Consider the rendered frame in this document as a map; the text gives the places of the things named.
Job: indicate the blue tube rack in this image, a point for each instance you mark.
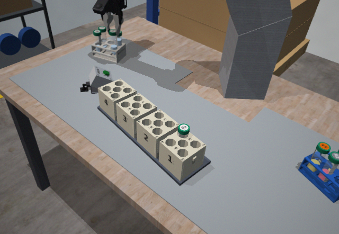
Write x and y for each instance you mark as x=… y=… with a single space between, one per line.
x=329 y=188

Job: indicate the beige bucket adapter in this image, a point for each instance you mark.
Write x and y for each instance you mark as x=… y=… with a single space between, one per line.
x=181 y=156
x=154 y=128
x=132 y=109
x=113 y=93

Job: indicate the grey bench mat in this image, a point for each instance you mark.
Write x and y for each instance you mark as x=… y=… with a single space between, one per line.
x=252 y=184

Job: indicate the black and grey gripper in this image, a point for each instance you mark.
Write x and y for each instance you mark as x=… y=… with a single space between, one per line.
x=115 y=8

